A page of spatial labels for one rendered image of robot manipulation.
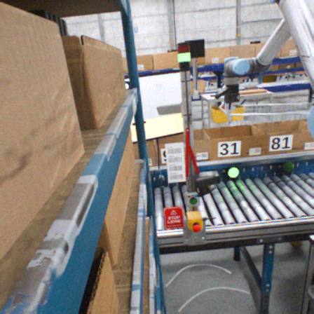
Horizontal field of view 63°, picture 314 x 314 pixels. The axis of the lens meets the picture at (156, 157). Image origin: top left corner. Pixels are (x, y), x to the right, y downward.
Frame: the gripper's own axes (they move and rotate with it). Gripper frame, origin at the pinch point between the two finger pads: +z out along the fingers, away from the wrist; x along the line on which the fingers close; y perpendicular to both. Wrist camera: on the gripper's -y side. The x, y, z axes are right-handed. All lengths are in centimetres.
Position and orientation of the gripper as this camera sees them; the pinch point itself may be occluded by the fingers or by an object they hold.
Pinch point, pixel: (227, 113)
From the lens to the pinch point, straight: 189.4
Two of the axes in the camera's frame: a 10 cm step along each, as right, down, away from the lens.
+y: 9.8, -1.3, 1.2
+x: -1.6, -3.5, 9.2
